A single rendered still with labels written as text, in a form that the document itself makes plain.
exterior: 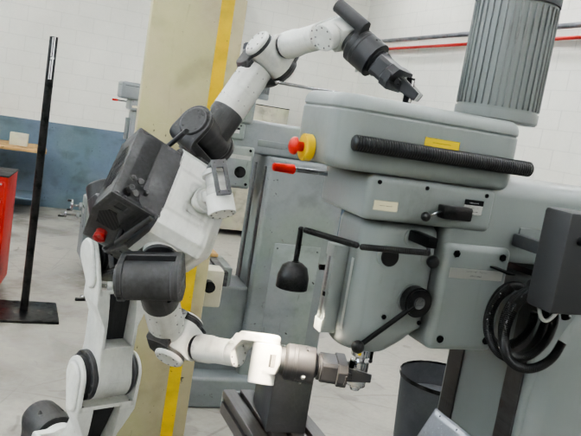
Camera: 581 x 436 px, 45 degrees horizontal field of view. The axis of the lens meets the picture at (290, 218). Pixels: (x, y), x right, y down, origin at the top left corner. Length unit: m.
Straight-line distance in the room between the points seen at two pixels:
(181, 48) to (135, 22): 7.36
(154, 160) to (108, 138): 8.83
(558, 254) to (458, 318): 0.32
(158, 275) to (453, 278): 0.67
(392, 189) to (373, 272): 0.20
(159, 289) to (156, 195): 0.22
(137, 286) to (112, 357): 0.50
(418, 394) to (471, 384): 1.66
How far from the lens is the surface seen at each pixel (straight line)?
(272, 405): 2.12
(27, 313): 5.82
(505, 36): 1.74
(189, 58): 3.25
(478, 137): 1.63
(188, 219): 1.70
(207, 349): 1.81
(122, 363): 2.09
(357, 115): 1.48
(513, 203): 1.74
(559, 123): 7.61
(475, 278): 1.71
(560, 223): 1.52
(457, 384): 2.06
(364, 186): 1.53
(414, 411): 3.70
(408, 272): 1.63
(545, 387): 1.86
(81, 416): 2.13
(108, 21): 10.55
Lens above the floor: 1.82
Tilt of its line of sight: 8 degrees down
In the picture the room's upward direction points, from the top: 9 degrees clockwise
